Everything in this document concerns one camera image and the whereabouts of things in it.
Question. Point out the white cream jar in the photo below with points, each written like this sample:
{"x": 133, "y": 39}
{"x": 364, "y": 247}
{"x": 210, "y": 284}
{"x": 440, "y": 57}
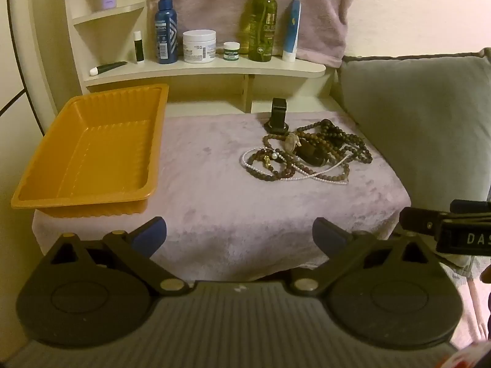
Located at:
{"x": 199, "y": 48}

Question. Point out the black tube with white cap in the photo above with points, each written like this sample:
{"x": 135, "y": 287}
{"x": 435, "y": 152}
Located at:
{"x": 109, "y": 68}

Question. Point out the orange plastic tray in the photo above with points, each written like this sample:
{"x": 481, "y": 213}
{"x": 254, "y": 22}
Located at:
{"x": 96, "y": 153}

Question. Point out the small green label jar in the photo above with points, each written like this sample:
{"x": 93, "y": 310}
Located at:
{"x": 231, "y": 51}

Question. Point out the grey cushion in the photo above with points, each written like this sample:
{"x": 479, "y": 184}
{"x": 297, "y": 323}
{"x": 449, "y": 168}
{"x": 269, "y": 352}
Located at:
{"x": 414, "y": 122}

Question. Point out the lilac fleece mat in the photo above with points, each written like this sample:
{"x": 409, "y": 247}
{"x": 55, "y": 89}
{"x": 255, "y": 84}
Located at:
{"x": 211, "y": 199}

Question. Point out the blue and white tube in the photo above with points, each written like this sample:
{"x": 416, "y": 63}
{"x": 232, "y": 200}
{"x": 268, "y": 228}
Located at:
{"x": 291, "y": 30}

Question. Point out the olive green spray bottle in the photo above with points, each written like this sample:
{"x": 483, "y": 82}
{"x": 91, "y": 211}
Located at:
{"x": 262, "y": 27}

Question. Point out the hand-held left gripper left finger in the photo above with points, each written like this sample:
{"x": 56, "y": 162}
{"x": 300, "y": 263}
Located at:
{"x": 150, "y": 234}

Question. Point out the blue spray bottle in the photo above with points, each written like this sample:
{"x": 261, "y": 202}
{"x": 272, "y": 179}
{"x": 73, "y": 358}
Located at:
{"x": 166, "y": 34}

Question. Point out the silver oval pendant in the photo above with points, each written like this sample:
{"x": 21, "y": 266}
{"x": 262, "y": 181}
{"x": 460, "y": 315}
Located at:
{"x": 292, "y": 142}

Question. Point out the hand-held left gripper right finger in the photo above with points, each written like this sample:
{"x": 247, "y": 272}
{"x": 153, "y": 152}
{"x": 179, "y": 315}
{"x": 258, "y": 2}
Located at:
{"x": 329, "y": 234}

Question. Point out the cream wooden shelf unit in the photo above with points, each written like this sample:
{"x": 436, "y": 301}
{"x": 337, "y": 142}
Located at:
{"x": 230, "y": 69}

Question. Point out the pink hanging towel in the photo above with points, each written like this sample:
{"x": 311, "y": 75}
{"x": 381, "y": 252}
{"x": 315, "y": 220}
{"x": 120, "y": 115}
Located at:
{"x": 214, "y": 0}

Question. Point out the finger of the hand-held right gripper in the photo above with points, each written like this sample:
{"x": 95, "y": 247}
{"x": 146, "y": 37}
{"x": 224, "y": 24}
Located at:
{"x": 472, "y": 206}
{"x": 420, "y": 220}

